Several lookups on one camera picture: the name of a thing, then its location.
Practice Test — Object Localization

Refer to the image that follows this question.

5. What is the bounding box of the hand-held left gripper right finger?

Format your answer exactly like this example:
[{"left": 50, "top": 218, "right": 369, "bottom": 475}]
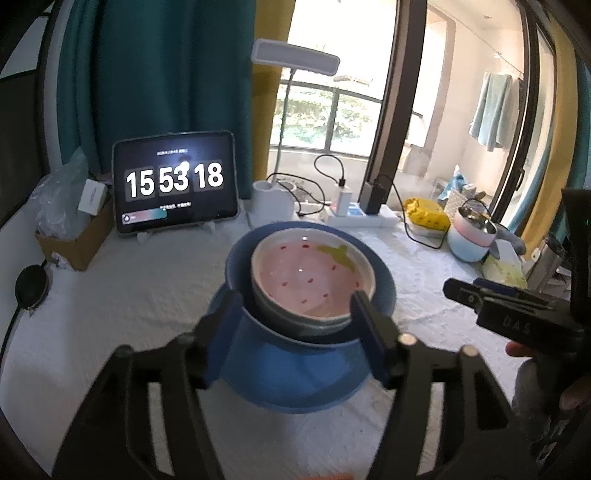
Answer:
[{"left": 349, "top": 291, "right": 539, "bottom": 480}]

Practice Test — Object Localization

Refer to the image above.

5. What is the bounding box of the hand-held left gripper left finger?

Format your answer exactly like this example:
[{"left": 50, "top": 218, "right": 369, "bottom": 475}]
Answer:
[{"left": 52, "top": 290, "right": 244, "bottom": 480}]

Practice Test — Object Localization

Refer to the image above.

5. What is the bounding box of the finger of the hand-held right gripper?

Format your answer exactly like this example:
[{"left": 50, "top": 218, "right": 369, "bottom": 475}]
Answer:
[
  {"left": 442, "top": 278, "right": 558, "bottom": 320},
  {"left": 472, "top": 276, "right": 562, "bottom": 304}
]

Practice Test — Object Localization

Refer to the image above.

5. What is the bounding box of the dark blue bowl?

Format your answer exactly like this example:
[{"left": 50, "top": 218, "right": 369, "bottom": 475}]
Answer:
[{"left": 225, "top": 222, "right": 397, "bottom": 348}]

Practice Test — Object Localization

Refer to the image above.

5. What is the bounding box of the light blue plate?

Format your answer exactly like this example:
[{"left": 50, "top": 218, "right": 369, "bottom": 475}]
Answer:
[{"left": 206, "top": 281, "right": 399, "bottom": 412}]

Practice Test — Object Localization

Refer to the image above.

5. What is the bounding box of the strawberry print bowl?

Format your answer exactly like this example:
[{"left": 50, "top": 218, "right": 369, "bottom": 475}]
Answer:
[{"left": 250, "top": 229, "right": 376, "bottom": 342}]

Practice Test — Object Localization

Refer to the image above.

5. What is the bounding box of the person's right hand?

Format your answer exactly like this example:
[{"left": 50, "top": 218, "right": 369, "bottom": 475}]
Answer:
[{"left": 505, "top": 340, "right": 537, "bottom": 360}]

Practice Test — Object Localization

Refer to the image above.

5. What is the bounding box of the yellow and white tissue pack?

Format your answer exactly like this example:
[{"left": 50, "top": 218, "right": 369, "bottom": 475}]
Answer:
[{"left": 482, "top": 242, "right": 528, "bottom": 289}]

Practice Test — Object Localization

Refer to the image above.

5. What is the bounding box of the grey cloth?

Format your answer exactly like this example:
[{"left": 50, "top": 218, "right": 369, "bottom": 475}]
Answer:
[{"left": 489, "top": 228, "right": 527, "bottom": 260}]

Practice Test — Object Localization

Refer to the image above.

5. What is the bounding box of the steel bowl with pastel shell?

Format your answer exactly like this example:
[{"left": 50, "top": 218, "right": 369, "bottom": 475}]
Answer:
[{"left": 446, "top": 205, "right": 499, "bottom": 264}]

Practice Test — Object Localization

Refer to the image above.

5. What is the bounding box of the yellow wipes pack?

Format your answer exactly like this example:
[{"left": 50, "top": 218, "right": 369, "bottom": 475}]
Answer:
[{"left": 404, "top": 198, "right": 451, "bottom": 232}]

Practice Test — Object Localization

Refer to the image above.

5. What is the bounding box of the white plastic basket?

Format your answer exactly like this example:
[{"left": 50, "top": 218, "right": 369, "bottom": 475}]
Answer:
[{"left": 443, "top": 189, "right": 490, "bottom": 219}]

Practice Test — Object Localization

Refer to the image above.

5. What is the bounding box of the blue bag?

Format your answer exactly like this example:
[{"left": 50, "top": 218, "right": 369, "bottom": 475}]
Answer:
[{"left": 438, "top": 166, "right": 477, "bottom": 200}]

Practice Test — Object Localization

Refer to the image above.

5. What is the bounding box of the white power strip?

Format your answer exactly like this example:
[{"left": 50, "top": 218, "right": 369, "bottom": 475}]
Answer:
[{"left": 323, "top": 203, "right": 400, "bottom": 230}]

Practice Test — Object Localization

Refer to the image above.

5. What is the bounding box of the white tablet stand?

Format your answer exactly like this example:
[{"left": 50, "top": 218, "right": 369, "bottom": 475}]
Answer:
[{"left": 136, "top": 220, "right": 218, "bottom": 243}]

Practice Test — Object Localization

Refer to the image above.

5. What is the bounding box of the black charger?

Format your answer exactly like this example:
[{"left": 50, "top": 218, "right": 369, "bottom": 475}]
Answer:
[{"left": 360, "top": 182, "right": 393, "bottom": 216}]

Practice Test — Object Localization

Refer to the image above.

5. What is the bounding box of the white desk lamp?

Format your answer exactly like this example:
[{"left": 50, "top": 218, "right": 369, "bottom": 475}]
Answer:
[{"left": 250, "top": 38, "right": 341, "bottom": 228}]

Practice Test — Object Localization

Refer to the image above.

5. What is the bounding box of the yellow curtain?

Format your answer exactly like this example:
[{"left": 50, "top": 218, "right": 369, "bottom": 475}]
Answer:
[
  {"left": 521, "top": 28, "right": 579, "bottom": 250},
  {"left": 252, "top": 0, "right": 297, "bottom": 184}
]

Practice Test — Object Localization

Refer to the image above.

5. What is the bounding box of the tablet with clock display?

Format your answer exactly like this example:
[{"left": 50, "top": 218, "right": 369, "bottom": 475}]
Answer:
[{"left": 112, "top": 130, "right": 241, "bottom": 236}]

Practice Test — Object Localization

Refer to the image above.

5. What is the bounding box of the cardboard box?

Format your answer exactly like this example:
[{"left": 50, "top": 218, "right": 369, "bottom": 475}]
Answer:
[{"left": 34, "top": 198, "right": 115, "bottom": 272}]

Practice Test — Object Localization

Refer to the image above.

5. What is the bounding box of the light blue hanging towel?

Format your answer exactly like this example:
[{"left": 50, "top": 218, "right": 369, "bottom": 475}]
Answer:
[{"left": 468, "top": 71, "right": 515, "bottom": 152}]

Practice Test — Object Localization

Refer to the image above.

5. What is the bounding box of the small white box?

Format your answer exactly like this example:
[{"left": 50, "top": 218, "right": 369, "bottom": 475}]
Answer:
[{"left": 78, "top": 179, "right": 108, "bottom": 216}]

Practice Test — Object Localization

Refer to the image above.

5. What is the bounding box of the black round device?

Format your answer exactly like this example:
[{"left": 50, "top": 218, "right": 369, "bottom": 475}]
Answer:
[{"left": 15, "top": 265, "right": 51, "bottom": 315}]

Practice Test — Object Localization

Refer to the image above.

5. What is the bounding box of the clear plastic bag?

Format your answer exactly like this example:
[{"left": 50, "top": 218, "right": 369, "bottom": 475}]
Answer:
[{"left": 28, "top": 148, "right": 114, "bottom": 241}]

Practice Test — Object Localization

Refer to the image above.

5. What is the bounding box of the balcony railing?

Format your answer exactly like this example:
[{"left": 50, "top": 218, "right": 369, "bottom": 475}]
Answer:
[{"left": 276, "top": 78, "right": 424, "bottom": 160}]

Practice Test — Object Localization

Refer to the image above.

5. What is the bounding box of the dark door frame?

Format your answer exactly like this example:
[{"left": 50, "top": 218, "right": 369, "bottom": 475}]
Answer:
[
  {"left": 489, "top": 0, "right": 560, "bottom": 234},
  {"left": 362, "top": 0, "right": 428, "bottom": 209}
]

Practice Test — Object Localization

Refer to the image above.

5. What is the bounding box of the black device cable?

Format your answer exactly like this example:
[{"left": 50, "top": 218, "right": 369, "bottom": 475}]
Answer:
[{"left": 0, "top": 306, "right": 25, "bottom": 366}]

